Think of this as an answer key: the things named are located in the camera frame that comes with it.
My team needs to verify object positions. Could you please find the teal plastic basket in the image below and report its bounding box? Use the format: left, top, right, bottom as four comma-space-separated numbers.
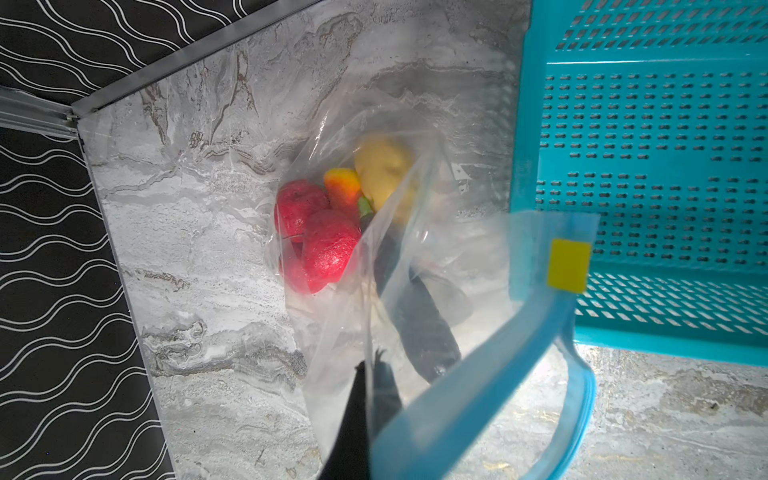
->
510, 0, 767, 367

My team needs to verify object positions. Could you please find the red orange tomato toy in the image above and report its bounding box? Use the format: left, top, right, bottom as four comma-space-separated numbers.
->
323, 168, 362, 212

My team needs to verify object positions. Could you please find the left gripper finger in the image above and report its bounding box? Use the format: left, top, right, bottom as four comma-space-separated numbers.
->
319, 350, 402, 479

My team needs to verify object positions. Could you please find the yellow potato toy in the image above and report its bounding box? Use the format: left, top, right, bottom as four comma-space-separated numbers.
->
353, 136, 414, 211

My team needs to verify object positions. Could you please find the dark red apple toy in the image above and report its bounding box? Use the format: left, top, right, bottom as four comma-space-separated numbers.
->
274, 179, 330, 243

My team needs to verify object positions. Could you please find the red pepper toy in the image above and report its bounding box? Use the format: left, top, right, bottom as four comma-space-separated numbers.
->
279, 242, 310, 295

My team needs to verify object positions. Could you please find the green leafy vegetable toy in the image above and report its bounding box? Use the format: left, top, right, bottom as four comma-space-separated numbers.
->
357, 196, 375, 219

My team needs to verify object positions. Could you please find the clear zip top bag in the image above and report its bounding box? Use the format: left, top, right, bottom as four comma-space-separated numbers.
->
268, 90, 597, 479

